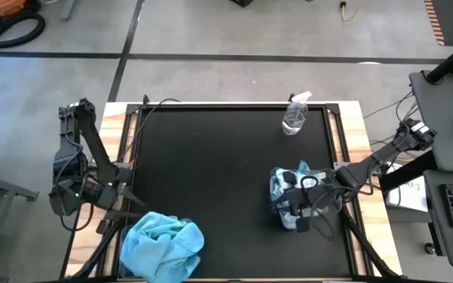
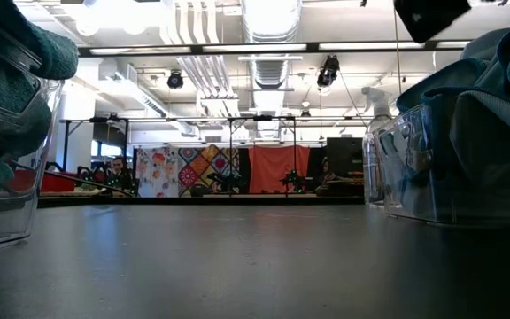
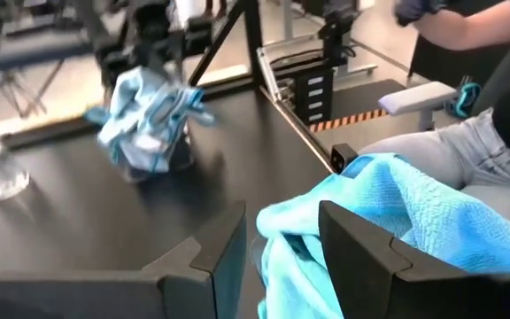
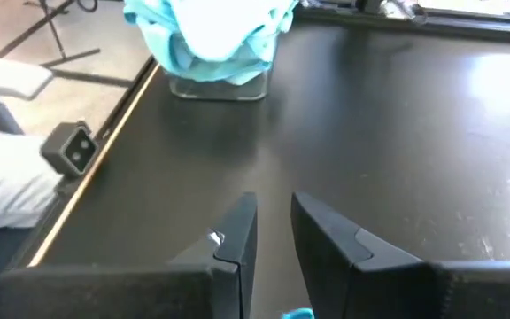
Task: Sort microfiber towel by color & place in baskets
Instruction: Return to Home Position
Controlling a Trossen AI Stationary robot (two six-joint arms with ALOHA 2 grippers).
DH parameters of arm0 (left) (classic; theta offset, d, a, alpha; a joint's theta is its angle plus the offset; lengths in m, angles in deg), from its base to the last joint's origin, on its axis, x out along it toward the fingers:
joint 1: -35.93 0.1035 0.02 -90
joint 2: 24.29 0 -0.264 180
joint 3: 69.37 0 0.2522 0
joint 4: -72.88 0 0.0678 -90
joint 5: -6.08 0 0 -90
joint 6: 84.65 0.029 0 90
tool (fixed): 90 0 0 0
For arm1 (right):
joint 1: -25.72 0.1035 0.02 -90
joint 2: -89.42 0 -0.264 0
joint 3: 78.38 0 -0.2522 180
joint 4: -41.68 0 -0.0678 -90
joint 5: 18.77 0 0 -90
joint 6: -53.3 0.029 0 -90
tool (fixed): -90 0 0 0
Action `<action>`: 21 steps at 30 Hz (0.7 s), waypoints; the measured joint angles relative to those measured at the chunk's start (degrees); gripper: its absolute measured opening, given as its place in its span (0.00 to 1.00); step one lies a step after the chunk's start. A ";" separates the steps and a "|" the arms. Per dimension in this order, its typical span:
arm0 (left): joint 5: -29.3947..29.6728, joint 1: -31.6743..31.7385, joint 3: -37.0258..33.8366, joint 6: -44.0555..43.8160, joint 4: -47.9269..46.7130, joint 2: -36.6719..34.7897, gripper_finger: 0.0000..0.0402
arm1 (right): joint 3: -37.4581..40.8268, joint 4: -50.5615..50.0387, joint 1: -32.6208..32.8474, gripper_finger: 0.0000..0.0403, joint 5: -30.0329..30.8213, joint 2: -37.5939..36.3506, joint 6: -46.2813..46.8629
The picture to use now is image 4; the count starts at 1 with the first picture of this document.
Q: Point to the blue microfiber towel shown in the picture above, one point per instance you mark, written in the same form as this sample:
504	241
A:
299	314
219	31

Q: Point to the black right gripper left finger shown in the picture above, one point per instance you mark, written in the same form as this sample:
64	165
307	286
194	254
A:
104	294

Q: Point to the clear plastic basket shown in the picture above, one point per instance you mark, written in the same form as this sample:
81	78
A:
219	91

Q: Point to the teal microfiber towel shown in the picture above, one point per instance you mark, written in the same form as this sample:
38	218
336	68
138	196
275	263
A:
246	71

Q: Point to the black table-level camera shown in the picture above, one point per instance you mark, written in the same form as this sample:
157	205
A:
71	148

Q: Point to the person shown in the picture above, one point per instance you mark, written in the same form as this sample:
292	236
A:
7	177

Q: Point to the black table mat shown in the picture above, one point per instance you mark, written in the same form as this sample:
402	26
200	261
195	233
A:
348	133

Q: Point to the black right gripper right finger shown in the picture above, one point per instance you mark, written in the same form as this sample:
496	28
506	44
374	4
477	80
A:
414	292

